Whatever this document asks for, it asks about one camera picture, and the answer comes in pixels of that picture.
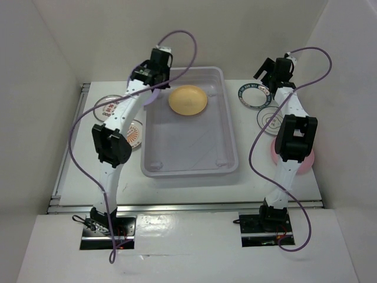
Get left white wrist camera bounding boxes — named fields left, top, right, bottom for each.
left=156, top=45, right=172, bottom=54

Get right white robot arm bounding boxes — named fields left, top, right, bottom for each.
left=254, top=57, right=318, bottom=232

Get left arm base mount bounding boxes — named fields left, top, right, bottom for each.
left=72, top=213, right=138, bottom=251

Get lavender plastic bin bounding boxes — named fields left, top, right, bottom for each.
left=141, top=67, right=239, bottom=178

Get white plate red characters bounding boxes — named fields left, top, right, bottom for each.
left=93, top=95, right=121, bottom=122

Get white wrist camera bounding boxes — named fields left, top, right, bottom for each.
left=284, top=52, right=297, bottom=65
left=156, top=45, right=172, bottom=54

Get pink plastic plate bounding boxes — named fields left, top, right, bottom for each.
left=270, top=139, right=315, bottom=175

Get white plate black outline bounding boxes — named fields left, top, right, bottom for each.
left=257, top=106, right=283, bottom=136

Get lavender plastic plate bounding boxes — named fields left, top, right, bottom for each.
left=143, top=88, right=161, bottom=106

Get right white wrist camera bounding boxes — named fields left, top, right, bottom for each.
left=284, top=52, right=297, bottom=65

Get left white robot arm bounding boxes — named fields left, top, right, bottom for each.
left=90, top=46, right=173, bottom=235

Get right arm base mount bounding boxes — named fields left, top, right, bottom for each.
left=233, top=203, right=295, bottom=247

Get teal rimmed white plate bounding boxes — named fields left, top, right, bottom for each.
left=237, top=83, right=272, bottom=110

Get orange sunburst pattern plate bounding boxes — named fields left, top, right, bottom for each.
left=127, top=119, right=143, bottom=149

